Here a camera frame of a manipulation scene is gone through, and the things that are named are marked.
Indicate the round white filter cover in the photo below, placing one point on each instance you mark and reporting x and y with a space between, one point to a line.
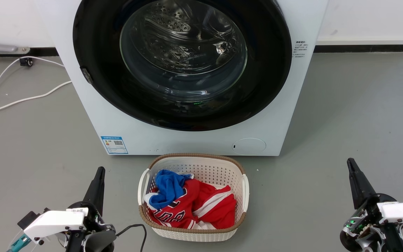
249 146

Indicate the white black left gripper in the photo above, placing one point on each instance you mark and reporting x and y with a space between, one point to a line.
56 222

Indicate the blue energy label sticker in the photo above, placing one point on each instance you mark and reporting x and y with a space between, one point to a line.
114 145

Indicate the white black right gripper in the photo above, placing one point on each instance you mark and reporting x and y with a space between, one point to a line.
397 213

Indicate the small printed text sticker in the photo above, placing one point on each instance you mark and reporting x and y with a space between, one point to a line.
299 49

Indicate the red basketball jersey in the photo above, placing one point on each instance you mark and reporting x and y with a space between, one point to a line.
212 206

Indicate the white front-load washing machine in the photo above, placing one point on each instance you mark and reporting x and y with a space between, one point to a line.
82 105

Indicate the black round glass washer door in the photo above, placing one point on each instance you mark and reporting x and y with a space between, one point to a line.
264 80

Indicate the blue garment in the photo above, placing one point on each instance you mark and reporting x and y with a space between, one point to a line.
169 187

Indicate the small black plug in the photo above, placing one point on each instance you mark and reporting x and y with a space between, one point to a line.
26 62

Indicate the white perforated laundry basket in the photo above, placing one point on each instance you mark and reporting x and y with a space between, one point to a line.
205 168

